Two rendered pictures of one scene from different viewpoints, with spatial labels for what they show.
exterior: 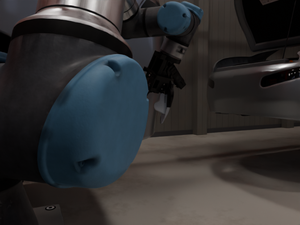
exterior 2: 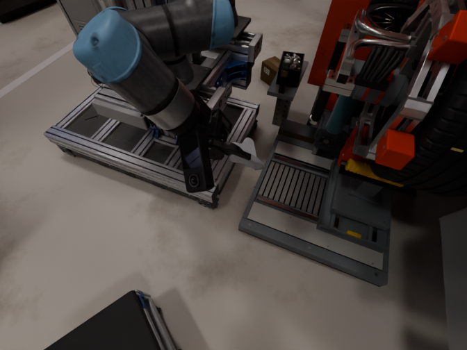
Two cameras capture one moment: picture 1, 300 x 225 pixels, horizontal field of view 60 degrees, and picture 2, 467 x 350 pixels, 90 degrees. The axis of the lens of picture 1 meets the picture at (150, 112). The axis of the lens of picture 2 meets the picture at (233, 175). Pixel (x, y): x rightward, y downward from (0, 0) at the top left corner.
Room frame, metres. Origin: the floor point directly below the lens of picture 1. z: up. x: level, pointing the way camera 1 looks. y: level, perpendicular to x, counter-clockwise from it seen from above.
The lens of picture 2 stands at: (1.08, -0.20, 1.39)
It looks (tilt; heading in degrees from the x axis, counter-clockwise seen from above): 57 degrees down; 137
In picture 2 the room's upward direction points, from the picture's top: straight up
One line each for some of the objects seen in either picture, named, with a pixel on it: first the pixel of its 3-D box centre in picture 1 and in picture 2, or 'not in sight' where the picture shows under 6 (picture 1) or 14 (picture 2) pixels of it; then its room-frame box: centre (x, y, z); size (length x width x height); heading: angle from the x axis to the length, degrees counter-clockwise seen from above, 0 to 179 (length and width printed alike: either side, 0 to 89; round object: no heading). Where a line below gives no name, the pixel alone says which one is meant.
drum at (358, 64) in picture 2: not in sight; (374, 82); (0.88, 0.72, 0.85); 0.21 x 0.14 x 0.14; 24
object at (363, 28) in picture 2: not in sight; (388, 15); (0.80, 0.78, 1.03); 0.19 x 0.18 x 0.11; 24
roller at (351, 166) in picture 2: not in sight; (374, 172); (1.09, 0.68, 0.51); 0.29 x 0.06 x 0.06; 24
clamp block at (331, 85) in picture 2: not in sight; (339, 82); (0.83, 0.51, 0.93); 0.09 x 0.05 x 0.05; 24
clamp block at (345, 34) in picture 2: not in sight; (352, 33); (0.69, 0.82, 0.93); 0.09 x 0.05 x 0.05; 24
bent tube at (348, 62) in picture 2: not in sight; (385, 44); (0.88, 0.60, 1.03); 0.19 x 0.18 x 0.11; 24
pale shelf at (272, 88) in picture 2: not in sight; (288, 77); (0.30, 1.05, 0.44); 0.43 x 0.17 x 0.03; 114
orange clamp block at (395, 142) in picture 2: not in sight; (393, 148); (1.08, 0.46, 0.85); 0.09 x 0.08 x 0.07; 114
